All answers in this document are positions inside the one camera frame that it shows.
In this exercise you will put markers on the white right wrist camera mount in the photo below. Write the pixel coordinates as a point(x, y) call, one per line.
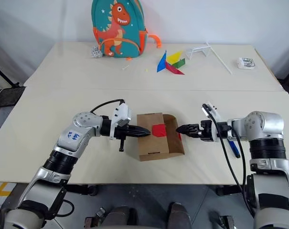
point(217, 119)

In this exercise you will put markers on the white patterned ball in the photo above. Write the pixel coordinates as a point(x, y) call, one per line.
point(96, 52)

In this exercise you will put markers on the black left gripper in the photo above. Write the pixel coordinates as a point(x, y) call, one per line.
point(124, 132)

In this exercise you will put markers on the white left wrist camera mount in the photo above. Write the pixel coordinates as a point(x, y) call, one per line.
point(122, 114)

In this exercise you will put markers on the small white peg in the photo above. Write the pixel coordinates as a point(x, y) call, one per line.
point(125, 67)

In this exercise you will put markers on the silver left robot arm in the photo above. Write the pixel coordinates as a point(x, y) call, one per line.
point(87, 121)

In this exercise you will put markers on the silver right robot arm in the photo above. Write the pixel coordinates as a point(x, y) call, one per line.
point(266, 124)

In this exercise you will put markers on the teal dinosaur backpack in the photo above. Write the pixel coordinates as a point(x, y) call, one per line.
point(120, 26)

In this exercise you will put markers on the colourful paper pinwheel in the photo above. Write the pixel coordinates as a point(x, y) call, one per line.
point(169, 63)

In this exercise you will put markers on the brown cardboard box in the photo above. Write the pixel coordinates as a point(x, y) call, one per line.
point(153, 148)

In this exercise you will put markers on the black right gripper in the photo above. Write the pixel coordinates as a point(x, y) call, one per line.
point(206, 132)

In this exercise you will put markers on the white thin stick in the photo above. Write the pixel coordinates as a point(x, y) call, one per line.
point(220, 58)

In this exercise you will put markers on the small white plastic box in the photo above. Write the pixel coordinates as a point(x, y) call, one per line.
point(245, 63)

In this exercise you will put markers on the blue pen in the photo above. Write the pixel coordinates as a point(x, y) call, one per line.
point(234, 149)

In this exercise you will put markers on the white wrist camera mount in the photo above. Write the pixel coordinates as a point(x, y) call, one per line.
point(217, 119)
point(122, 114)

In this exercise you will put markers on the black table caster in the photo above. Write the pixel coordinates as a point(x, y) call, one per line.
point(92, 190)
point(221, 190)

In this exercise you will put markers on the dark rounded shape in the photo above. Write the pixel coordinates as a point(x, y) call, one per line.
point(179, 215)
point(121, 218)

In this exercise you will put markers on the red tape piece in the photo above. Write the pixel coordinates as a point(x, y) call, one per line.
point(179, 137)
point(159, 130)

